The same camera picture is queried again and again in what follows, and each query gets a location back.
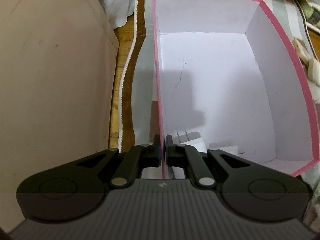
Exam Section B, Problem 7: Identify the white charger plug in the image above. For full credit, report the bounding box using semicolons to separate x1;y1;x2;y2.
172;131;207;179

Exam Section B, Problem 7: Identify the pink cardboard box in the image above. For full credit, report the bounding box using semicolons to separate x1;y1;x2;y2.
152;0;319;176

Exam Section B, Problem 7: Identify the striped grey white rug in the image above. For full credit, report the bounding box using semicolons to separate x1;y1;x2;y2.
117;0;320;153

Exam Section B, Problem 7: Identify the beige cabinet panel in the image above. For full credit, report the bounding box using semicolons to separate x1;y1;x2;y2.
1;0;119;231

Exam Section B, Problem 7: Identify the green white cloth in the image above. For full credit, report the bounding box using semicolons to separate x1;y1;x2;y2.
298;0;320;34

